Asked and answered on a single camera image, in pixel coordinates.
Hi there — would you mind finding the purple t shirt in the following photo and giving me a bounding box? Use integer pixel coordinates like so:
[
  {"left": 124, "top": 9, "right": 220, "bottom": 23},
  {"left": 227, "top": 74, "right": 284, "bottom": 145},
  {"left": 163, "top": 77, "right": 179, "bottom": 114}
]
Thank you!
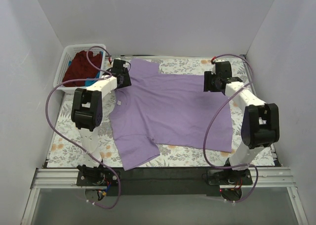
[{"left": 109, "top": 59, "right": 233, "bottom": 170}]

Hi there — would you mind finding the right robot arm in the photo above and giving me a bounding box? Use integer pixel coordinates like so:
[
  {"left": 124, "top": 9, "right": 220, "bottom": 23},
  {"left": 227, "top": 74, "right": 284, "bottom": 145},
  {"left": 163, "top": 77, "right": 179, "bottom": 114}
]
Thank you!
[{"left": 203, "top": 56, "right": 279, "bottom": 184}]

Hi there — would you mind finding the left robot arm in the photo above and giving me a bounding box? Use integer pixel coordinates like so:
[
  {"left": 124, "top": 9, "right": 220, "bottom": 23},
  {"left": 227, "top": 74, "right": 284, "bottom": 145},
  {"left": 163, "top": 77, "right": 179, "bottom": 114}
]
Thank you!
[{"left": 71, "top": 59, "right": 131, "bottom": 167}]

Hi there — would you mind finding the blue t shirt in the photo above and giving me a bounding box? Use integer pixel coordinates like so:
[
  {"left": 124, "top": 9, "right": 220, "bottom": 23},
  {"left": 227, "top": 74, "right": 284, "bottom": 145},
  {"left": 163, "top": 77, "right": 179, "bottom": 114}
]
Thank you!
[{"left": 65, "top": 61, "right": 96, "bottom": 87}]

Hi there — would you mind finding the dark red t shirt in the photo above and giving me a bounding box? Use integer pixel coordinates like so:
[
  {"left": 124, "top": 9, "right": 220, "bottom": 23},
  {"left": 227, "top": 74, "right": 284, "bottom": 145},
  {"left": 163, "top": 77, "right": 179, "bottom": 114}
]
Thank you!
[{"left": 62, "top": 51, "right": 103, "bottom": 82}]

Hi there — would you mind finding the white plastic laundry basket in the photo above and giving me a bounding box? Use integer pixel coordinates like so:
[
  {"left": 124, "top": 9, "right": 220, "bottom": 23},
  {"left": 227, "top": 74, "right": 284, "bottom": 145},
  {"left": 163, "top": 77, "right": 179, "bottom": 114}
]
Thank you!
[{"left": 53, "top": 43, "right": 108, "bottom": 94}]

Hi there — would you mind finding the floral patterned table mat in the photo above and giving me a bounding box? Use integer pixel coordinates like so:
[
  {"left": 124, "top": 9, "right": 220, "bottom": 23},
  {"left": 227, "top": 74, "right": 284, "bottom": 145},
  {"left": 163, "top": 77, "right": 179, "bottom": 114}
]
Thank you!
[{"left": 44, "top": 56, "right": 277, "bottom": 168}]

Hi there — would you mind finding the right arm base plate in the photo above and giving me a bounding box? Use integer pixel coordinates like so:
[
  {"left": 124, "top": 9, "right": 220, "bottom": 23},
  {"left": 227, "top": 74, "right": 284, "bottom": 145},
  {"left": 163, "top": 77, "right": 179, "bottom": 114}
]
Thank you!
[{"left": 205, "top": 169, "right": 253, "bottom": 186}]

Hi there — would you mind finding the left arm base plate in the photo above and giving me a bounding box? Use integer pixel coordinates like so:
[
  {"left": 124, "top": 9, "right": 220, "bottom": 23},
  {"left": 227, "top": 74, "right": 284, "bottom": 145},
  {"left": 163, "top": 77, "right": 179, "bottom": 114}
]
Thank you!
[{"left": 76, "top": 165, "right": 120, "bottom": 187}]

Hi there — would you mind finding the aluminium frame rail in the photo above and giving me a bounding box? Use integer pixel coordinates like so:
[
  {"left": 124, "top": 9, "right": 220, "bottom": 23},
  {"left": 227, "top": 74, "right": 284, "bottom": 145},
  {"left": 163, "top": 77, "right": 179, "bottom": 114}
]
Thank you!
[{"left": 31, "top": 167, "right": 296, "bottom": 188}]

